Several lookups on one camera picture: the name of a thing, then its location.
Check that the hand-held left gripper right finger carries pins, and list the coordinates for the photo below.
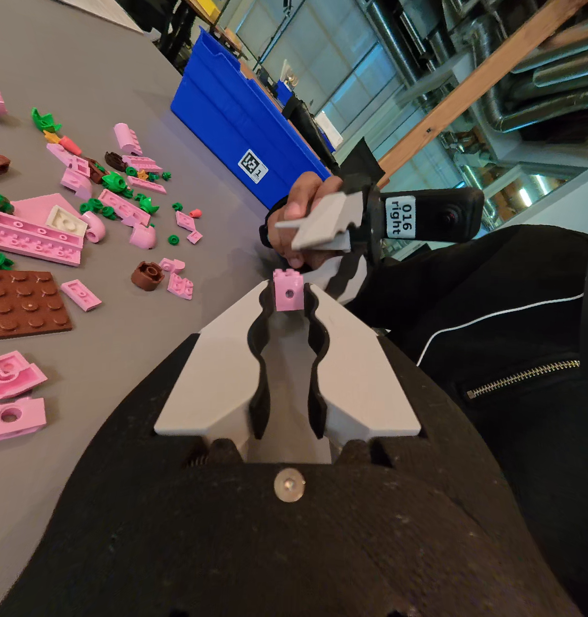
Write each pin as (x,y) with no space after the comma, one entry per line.
(366,381)

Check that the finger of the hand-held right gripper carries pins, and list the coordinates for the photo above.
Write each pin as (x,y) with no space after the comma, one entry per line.
(327,221)
(347,279)

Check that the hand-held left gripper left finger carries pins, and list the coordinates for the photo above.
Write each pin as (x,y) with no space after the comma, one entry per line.
(212,381)

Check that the pink toy brick assembly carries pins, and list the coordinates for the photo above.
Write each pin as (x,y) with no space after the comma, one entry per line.
(289,299)

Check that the person's right forearm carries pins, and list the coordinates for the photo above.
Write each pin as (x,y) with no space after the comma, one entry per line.
(467,270)

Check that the person's right hand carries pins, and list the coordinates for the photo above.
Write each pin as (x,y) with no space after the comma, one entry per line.
(303,193)

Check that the brown round brick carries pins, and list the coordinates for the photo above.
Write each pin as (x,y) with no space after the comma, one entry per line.
(147,276)

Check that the silver air ducts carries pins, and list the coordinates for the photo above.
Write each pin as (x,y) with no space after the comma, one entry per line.
(540,96)

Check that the blue storage bin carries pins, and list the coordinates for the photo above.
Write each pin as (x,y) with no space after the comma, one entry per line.
(216,111)

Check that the person's black clothed body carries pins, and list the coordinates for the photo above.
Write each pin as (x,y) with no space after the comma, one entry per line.
(540,434)

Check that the brown studded plate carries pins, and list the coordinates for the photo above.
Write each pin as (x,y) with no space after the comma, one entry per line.
(24,303)

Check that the white square plate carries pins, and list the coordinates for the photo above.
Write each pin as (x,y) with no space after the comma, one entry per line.
(67,221)

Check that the pile of small toy bricks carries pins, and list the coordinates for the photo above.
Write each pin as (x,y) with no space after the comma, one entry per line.
(33,236)

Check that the wooden post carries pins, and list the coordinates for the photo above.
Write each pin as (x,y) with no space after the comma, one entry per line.
(491,72)

